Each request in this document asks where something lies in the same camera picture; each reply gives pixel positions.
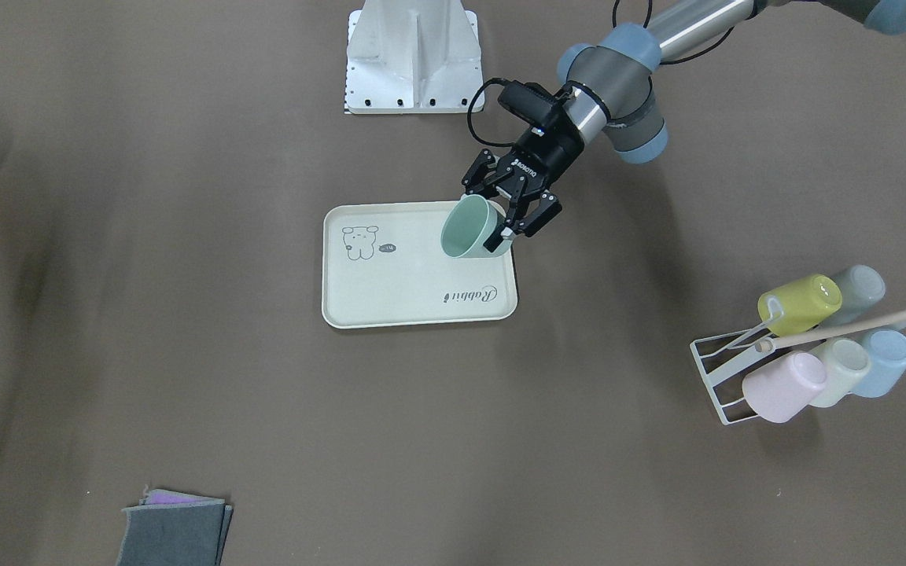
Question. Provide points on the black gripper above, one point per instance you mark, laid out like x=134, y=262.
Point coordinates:
x=549, y=156

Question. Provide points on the green cup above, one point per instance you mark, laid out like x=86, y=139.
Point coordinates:
x=473, y=230

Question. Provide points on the cream rectangular tray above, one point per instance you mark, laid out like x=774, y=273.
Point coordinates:
x=383, y=265

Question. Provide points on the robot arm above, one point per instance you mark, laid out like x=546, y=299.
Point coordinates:
x=606, y=88

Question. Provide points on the yellow cup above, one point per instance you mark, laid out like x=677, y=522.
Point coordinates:
x=798, y=306

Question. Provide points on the pink cup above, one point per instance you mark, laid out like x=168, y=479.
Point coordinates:
x=780, y=389

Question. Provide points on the grey cup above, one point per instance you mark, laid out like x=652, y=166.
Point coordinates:
x=861, y=288

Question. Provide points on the white cup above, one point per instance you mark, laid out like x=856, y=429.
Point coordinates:
x=846, y=363

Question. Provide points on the light blue cup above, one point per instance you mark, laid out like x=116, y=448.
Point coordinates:
x=886, y=349

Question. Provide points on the grey folded cloth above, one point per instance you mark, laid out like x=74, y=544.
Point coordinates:
x=175, y=528

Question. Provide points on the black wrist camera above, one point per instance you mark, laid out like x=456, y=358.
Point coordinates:
x=531, y=103

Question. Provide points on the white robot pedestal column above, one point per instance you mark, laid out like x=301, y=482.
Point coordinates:
x=412, y=57

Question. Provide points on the white wire cup rack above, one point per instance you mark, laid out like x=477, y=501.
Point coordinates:
x=730, y=356

